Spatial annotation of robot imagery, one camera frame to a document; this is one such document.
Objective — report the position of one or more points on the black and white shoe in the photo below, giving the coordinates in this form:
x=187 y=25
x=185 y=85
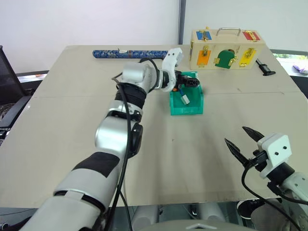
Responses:
x=247 y=209

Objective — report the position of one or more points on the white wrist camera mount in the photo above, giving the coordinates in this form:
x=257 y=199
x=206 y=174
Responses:
x=171 y=63
x=276 y=148

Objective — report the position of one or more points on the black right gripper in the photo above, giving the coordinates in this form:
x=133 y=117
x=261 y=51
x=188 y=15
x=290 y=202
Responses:
x=259 y=159

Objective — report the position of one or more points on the wooden lock box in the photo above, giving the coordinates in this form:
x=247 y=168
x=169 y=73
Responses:
x=223 y=49

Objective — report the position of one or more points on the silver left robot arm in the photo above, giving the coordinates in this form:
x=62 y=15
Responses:
x=109 y=134

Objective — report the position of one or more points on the black hand tool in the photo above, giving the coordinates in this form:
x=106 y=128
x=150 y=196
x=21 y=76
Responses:
x=265 y=69

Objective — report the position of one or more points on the purple cloth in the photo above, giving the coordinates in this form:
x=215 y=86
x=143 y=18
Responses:
x=300 y=69

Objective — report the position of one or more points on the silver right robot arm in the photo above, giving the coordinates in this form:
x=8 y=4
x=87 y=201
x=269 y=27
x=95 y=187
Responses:
x=294 y=185

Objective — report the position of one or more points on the dark vertical pillar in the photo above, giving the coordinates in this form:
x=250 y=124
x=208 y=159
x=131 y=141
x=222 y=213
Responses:
x=183 y=22

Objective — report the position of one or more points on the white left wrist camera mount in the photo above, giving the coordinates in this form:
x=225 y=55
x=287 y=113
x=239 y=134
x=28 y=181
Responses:
x=171 y=63

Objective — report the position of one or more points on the blue patterned tube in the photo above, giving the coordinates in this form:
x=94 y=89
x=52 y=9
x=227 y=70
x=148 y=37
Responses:
x=127 y=54

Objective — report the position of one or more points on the grey rounded shape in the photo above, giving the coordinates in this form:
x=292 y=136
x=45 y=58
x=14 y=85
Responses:
x=267 y=216

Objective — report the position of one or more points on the white coupler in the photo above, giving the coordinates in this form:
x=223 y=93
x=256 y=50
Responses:
x=185 y=99

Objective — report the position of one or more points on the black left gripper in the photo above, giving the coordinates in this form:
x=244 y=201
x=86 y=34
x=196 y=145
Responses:
x=182 y=80

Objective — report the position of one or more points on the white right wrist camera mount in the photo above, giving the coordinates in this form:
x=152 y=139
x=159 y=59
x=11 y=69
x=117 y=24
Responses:
x=276 y=148

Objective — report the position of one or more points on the green plastic bin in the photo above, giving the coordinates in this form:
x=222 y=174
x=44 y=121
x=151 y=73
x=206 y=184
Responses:
x=190 y=106

